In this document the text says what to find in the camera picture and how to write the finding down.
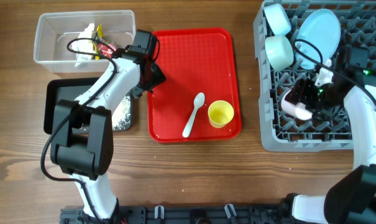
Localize pink cup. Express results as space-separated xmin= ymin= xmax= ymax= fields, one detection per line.
xmin=281 ymin=90 xmax=313 ymax=121

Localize green bowl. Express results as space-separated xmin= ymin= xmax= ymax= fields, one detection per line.
xmin=265 ymin=35 xmax=294 ymax=72

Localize red snack wrapper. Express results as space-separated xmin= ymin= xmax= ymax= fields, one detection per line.
xmin=97 ymin=44 xmax=116 ymax=58

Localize white rice grains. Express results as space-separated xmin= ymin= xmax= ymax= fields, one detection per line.
xmin=112 ymin=95 xmax=132 ymax=131

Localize white plastic spoon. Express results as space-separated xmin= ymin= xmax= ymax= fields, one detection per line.
xmin=182 ymin=92 xmax=205 ymax=138

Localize yellow snack wrapper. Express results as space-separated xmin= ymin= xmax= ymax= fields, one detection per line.
xmin=94 ymin=24 xmax=103 ymax=55

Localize white tissue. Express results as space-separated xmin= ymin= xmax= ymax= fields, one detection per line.
xmin=71 ymin=23 xmax=96 ymax=67

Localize blue bowl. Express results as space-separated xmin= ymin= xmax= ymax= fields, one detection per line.
xmin=264 ymin=3 xmax=291 ymax=35

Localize yellow cup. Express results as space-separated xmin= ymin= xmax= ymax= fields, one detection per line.
xmin=208 ymin=100 xmax=234 ymax=128

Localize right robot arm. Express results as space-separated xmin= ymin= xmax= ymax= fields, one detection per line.
xmin=282 ymin=69 xmax=376 ymax=223

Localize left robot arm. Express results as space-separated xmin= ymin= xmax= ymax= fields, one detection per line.
xmin=43 ymin=44 xmax=166 ymax=223

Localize black waste tray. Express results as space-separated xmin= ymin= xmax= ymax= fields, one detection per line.
xmin=44 ymin=77 xmax=132 ymax=134

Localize grey dishwasher rack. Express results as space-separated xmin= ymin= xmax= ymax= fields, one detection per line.
xmin=253 ymin=1 xmax=376 ymax=152

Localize red plastic tray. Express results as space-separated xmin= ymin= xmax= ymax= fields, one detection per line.
xmin=147 ymin=27 xmax=242 ymax=143

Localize clear plastic bin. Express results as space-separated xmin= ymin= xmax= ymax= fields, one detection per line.
xmin=34 ymin=10 xmax=136 ymax=73

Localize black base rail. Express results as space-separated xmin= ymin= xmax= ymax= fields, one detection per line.
xmin=59 ymin=203 xmax=285 ymax=224

